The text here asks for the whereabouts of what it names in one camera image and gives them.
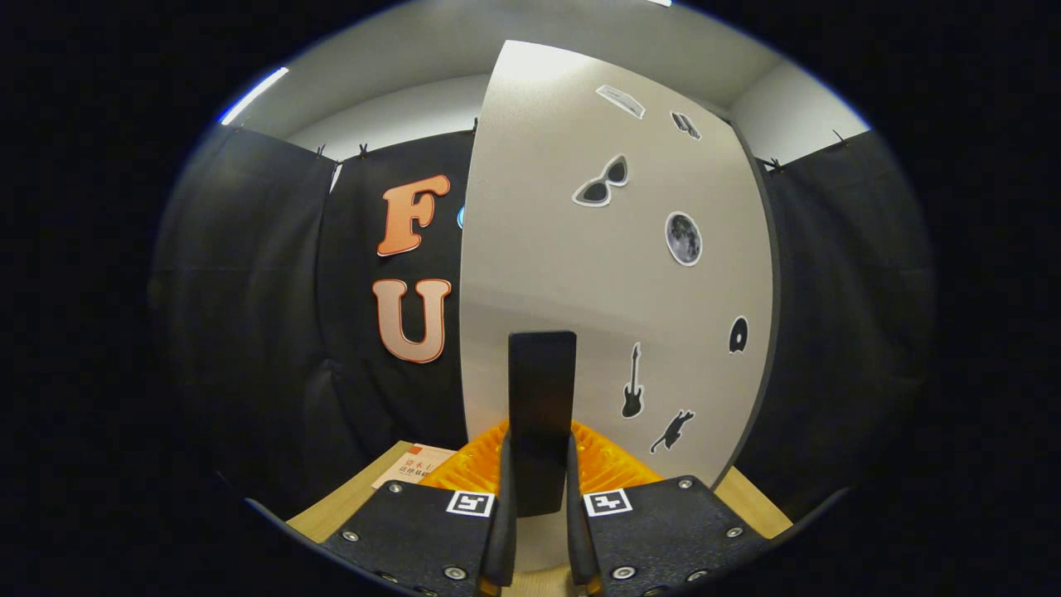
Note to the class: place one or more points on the beige shoe cabinet door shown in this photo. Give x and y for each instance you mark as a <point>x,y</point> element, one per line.
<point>564,249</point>

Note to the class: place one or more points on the beige book red label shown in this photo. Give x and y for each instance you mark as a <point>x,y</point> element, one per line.
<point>410,468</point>

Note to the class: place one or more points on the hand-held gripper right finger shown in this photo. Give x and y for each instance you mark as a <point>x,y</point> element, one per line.
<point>578,539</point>

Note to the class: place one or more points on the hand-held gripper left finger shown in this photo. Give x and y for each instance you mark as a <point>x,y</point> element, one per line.
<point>501,531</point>

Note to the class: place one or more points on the black backdrop cloth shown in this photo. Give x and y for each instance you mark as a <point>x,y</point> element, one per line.
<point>249,332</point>

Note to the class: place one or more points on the long ceiling light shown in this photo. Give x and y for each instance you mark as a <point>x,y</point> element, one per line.
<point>253,95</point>

